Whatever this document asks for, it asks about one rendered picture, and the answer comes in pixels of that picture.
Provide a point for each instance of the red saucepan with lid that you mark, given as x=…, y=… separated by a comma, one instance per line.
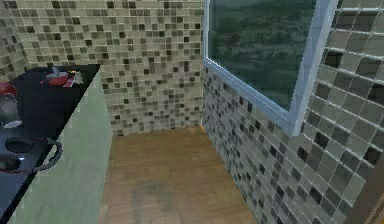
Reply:
x=58, y=78

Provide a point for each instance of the pale green kitchen counter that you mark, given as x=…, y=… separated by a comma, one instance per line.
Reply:
x=76, y=166

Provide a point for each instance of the red and grey kettle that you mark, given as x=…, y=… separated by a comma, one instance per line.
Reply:
x=7, y=103

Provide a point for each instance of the black stovetop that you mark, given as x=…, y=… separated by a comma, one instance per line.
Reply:
x=16, y=166

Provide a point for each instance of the white framed window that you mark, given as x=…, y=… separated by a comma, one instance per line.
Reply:
x=260, y=50

